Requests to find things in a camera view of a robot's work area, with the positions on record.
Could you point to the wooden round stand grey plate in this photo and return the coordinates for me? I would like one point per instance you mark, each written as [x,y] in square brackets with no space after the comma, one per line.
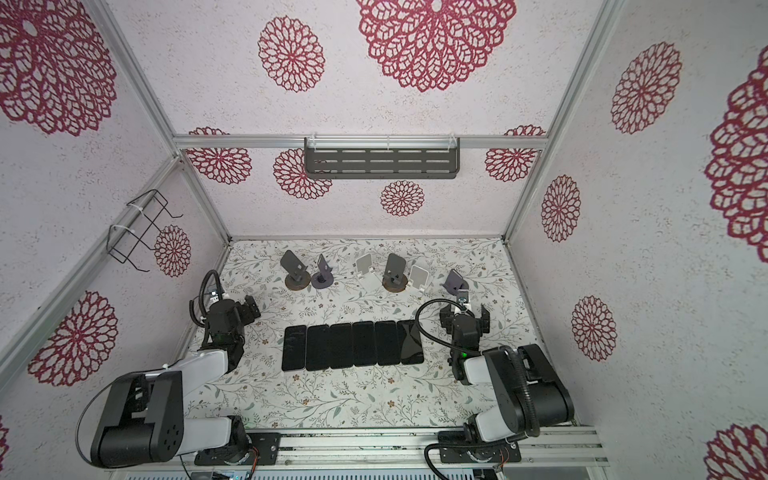
[394,279]

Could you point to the black wire wall basket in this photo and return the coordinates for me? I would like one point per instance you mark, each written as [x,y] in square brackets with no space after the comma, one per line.
[124,238]

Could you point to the wooden round phone stand left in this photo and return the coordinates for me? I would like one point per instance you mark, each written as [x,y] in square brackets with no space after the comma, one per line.
[297,277]

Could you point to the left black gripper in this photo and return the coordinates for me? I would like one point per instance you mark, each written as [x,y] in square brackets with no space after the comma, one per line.
[253,309]

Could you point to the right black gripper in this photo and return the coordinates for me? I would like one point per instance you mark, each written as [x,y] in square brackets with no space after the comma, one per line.
[449,319]

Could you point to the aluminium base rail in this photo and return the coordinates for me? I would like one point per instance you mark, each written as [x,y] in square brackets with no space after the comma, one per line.
[396,453]

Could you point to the white stand silver plate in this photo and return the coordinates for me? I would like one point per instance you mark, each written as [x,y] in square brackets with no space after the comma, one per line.
[418,279]

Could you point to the grey metal wall shelf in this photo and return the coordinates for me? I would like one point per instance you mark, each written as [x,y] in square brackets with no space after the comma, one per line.
[386,159]

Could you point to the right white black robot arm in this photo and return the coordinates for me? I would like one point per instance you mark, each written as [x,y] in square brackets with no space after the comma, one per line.
[528,393]

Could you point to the black phone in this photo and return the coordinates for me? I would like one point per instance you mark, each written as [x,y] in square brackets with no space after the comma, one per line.
[388,350]
[364,344]
[410,343]
[341,349]
[294,348]
[317,348]

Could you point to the dark purple folding stand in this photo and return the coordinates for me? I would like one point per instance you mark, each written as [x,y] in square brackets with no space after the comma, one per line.
[454,283]

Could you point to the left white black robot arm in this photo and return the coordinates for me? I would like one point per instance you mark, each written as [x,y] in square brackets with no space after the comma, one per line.
[143,419]

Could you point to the purple round phone stand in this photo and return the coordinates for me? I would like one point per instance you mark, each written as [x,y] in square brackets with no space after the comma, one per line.
[323,278]

